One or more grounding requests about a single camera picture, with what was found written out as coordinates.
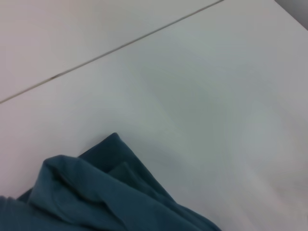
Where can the teal t-shirt with pink print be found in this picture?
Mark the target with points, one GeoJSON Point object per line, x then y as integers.
{"type": "Point", "coordinates": [96, 192]}

